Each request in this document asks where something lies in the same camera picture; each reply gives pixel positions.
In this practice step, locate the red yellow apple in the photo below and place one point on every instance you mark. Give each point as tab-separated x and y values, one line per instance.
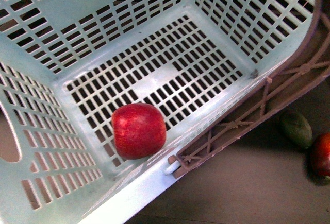
139	130

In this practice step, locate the green avocado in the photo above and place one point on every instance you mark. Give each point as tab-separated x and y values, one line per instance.
296	128

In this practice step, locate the red orange mango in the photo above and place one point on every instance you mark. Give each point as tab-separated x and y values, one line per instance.
319	156

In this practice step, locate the light blue plastic basket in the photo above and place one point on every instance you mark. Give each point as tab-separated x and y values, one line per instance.
67	65

